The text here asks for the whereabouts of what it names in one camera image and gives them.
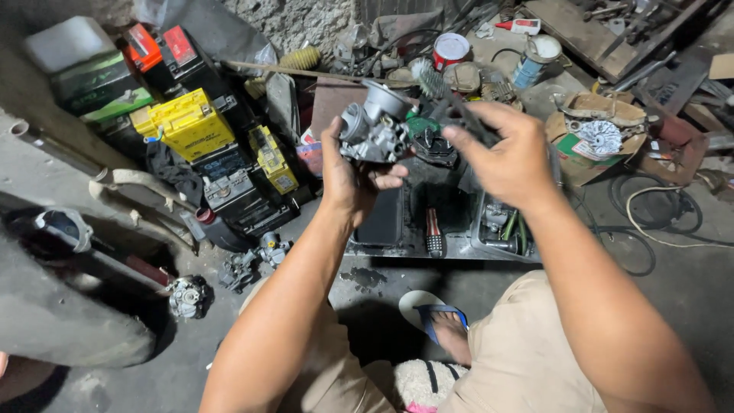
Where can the person's left hand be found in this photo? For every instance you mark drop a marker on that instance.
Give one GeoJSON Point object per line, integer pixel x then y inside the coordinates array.
{"type": "Point", "coordinates": [344, 189]}

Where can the person's right hand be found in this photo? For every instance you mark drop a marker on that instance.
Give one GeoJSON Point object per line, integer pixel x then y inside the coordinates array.
{"type": "Point", "coordinates": [513, 160]}

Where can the grey metal carburetor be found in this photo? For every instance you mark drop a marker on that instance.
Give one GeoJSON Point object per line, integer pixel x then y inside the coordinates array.
{"type": "Point", "coordinates": [375, 129]}

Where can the dark bristle cleaning brush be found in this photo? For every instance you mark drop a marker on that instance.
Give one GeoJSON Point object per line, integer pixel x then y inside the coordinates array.
{"type": "Point", "coordinates": [438, 92]}

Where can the black rectangular container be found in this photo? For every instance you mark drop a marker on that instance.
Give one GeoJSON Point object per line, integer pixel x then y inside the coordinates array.
{"type": "Point", "coordinates": [381, 221]}

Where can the cardboard box with parts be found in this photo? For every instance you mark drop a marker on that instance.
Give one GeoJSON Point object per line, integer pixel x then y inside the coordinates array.
{"type": "Point", "coordinates": [573, 160]}

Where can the small yellow battery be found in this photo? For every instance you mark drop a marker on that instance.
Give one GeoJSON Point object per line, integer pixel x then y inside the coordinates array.
{"type": "Point", "coordinates": [274, 160]}

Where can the grey plastic tub with parts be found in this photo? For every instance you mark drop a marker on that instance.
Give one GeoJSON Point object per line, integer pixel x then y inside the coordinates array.
{"type": "Point", "coordinates": [499, 235]}

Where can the black round engine part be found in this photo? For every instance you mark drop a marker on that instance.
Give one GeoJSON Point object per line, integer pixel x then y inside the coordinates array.
{"type": "Point", "coordinates": [433, 149]}

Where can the brown metal plate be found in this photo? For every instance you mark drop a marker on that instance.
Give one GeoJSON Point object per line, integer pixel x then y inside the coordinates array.
{"type": "Point", "coordinates": [332, 106]}

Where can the dirty metal tray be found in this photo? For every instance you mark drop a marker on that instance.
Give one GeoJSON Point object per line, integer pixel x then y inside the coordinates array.
{"type": "Point", "coordinates": [418, 235]}

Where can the white fan impeller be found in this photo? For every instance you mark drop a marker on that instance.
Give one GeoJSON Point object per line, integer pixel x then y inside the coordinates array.
{"type": "Point", "coordinates": [599, 137]}

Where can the dirty grey carburetor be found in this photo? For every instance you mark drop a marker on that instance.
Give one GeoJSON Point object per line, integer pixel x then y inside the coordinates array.
{"type": "Point", "coordinates": [274, 249]}
{"type": "Point", "coordinates": [236, 271]}

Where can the blue and white can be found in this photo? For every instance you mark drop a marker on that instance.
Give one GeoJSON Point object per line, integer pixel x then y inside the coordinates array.
{"type": "Point", "coordinates": [530, 66]}

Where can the green cap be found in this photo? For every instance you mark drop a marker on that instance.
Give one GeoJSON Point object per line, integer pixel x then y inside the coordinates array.
{"type": "Point", "coordinates": [421, 125]}

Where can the red and white brush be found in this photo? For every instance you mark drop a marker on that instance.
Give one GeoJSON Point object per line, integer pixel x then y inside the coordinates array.
{"type": "Point", "coordinates": [434, 235]}

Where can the black battery grey top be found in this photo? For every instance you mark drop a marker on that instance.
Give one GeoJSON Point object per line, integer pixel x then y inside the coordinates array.
{"type": "Point", "coordinates": [229, 192]}

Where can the red and white can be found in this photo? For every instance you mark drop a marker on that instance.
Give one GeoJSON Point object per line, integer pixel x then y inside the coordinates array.
{"type": "Point", "coordinates": [450, 50]}

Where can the black bottle red cap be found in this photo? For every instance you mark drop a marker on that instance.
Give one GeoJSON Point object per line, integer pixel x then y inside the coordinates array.
{"type": "Point", "coordinates": [221, 232]}

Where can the long wooden stick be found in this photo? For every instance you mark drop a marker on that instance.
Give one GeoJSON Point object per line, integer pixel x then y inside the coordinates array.
{"type": "Point", "coordinates": [286, 72]}

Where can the red and white tube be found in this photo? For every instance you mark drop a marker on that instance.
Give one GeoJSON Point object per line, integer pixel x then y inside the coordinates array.
{"type": "Point", "coordinates": [519, 26]}

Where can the blue and white flip-flop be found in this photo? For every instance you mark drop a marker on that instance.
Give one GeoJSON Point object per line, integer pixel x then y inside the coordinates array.
{"type": "Point", "coordinates": [418, 304]}

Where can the yellow coil spring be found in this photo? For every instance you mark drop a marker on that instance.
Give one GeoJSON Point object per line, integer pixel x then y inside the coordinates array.
{"type": "Point", "coordinates": [298, 59]}

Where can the wooden board with tools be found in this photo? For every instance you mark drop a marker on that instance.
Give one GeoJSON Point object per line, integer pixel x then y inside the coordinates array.
{"type": "Point", "coordinates": [590, 34]}

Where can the heap of engine parts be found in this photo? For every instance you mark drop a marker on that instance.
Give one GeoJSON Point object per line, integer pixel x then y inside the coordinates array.
{"type": "Point", "coordinates": [384, 43]}

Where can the large yellow battery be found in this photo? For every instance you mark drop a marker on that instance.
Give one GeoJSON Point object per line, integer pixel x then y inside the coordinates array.
{"type": "Point", "coordinates": [192, 123]}

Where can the rusty brown metal part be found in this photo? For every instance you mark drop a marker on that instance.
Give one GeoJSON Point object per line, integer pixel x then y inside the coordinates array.
{"type": "Point", "coordinates": [679, 149]}

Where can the black cloth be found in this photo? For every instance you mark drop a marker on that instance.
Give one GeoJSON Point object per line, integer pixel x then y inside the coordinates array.
{"type": "Point", "coordinates": [172, 169]}

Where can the person's foot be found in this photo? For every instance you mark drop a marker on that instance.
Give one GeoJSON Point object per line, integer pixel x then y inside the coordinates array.
{"type": "Point", "coordinates": [453, 335]}

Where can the silver carburetor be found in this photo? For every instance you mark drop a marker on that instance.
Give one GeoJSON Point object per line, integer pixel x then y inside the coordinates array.
{"type": "Point", "coordinates": [186, 298]}

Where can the clear plastic bag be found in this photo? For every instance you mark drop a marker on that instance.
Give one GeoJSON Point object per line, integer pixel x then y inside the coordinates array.
{"type": "Point", "coordinates": [229, 31]}

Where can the beige shorts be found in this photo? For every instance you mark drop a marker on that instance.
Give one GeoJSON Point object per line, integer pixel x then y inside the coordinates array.
{"type": "Point", "coordinates": [516, 355]}

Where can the wrapped bent exhaust pipe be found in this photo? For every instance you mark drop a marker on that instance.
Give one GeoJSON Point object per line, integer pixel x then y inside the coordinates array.
{"type": "Point", "coordinates": [143, 186]}

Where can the cream fluffy bag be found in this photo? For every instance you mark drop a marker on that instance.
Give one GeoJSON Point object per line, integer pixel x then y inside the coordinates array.
{"type": "Point", "coordinates": [416, 381]}

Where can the black battery red top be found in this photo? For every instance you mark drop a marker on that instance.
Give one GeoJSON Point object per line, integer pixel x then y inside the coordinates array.
{"type": "Point", "coordinates": [186, 57]}

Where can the black battery orange top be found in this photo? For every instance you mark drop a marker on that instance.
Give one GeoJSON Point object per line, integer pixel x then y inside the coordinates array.
{"type": "Point", "coordinates": [143, 49]}

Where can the green and black box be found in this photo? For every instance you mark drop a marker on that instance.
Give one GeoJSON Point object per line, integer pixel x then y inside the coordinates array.
{"type": "Point", "coordinates": [100, 89]}

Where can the grey pipe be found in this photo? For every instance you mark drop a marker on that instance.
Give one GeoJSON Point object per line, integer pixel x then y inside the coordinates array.
{"type": "Point", "coordinates": [57, 150]}

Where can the grey motorcycle exhaust muffler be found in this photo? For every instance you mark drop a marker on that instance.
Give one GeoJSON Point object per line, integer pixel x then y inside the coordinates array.
{"type": "Point", "coordinates": [63, 287]}

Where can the white box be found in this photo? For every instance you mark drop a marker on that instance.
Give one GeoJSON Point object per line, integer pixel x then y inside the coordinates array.
{"type": "Point", "coordinates": [66, 43]}

